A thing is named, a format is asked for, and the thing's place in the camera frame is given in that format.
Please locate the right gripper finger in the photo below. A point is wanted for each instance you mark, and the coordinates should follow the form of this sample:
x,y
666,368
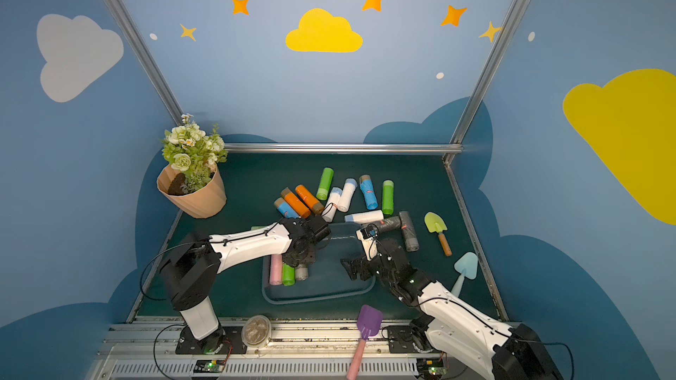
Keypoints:
x,y
354,268
370,269

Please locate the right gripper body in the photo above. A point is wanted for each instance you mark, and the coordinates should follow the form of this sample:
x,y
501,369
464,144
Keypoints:
x,y
371,266

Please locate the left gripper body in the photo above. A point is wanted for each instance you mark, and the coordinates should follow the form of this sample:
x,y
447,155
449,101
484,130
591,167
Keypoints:
x,y
304,250

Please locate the dark teal storage box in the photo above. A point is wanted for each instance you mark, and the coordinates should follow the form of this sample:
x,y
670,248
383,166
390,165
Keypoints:
x,y
327,279

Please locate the grey trash bag roll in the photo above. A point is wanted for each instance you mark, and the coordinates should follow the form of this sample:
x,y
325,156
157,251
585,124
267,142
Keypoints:
x,y
388,225
408,232
301,272

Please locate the pink trash bag roll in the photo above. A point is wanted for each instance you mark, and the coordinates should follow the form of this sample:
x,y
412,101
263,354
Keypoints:
x,y
276,270

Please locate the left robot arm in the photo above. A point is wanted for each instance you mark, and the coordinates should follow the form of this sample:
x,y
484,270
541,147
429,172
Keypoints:
x,y
190,269

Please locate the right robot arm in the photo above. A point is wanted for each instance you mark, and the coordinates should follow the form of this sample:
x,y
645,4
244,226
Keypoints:
x,y
489,347

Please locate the orange trash bag roll left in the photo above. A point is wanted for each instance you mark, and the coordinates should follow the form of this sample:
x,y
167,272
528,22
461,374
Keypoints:
x,y
295,203

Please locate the orange trash bag roll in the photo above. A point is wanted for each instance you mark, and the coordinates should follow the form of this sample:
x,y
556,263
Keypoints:
x,y
309,199
295,203

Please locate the blue trash bag roll left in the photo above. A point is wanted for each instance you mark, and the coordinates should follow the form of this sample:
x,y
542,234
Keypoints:
x,y
285,209

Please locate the blue trash bag roll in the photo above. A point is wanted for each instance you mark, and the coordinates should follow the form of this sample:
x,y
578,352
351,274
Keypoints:
x,y
285,209
367,189

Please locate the white trash bag roll left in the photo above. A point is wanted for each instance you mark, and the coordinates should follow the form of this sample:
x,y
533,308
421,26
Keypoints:
x,y
331,205

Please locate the white trash bag roll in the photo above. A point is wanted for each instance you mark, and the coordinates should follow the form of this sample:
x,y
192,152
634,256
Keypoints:
x,y
348,191
331,205

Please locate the orange trash bag roll right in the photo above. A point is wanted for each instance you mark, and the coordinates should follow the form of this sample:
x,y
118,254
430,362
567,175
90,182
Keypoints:
x,y
309,199

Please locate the white roll lying flat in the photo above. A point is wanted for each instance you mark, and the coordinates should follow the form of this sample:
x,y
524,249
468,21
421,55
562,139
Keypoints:
x,y
365,217

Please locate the white trash bag roll right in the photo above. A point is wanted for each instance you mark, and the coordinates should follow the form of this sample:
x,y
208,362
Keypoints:
x,y
348,191

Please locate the blue trash bag roll right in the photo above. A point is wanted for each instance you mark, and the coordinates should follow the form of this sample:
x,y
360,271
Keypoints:
x,y
367,189

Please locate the purple toy shovel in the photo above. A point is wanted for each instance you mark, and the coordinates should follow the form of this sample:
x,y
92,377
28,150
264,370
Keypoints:
x,y
368,323

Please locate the green toy trowel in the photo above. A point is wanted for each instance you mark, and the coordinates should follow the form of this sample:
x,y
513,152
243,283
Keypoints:
x,y
436,224

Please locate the light blue toy spade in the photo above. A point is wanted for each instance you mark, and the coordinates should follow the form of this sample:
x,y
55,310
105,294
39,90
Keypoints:
x,y
466,267

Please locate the clear plastic lidded cup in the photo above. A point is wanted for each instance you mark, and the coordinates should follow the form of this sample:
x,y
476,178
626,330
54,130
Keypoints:
x,y
257,332

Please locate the right controller board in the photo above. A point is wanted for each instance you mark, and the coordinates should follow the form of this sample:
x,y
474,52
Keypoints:
x,y
428,369

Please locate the controller board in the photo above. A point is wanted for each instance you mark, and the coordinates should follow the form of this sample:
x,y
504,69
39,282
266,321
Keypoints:
x,y
428,369
214,367

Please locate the flower pot with plant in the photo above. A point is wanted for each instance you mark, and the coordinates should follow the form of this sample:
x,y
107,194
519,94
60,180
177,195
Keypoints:
x,y
191,179

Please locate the left controller board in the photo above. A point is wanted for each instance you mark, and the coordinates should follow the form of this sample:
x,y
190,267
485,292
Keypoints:
x,y
214,367

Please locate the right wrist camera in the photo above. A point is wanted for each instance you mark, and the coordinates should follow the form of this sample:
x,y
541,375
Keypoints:
x,y
368,236

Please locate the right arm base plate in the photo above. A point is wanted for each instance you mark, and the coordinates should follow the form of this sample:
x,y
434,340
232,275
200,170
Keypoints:
x,y
404,339

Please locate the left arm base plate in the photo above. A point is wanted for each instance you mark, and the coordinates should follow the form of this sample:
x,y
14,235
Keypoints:
x,y
224,341

